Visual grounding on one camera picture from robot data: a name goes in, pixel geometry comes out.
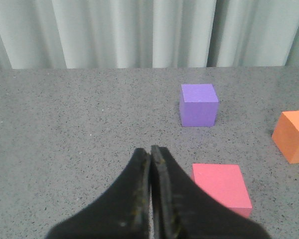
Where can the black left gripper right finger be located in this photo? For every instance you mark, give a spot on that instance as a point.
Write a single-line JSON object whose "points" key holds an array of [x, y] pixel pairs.
{"points": [[181, 210]]}

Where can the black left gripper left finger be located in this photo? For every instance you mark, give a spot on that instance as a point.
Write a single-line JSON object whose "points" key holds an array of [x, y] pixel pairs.
{"points": [[121, 212]]}

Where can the orange foam block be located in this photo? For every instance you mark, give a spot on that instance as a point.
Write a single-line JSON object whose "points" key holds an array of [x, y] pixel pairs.
{"points": [[286, 135]]}

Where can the pink foam block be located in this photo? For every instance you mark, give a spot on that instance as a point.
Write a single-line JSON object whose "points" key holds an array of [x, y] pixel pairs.
{"points": [[225, 184]]}

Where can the purple foam block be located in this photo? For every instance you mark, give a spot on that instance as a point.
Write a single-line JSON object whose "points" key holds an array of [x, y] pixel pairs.
{"points": [[198, 105]]}

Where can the pale green curtain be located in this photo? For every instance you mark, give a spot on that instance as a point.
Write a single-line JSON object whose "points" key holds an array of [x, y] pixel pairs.
{"points": [[36, 34]]}

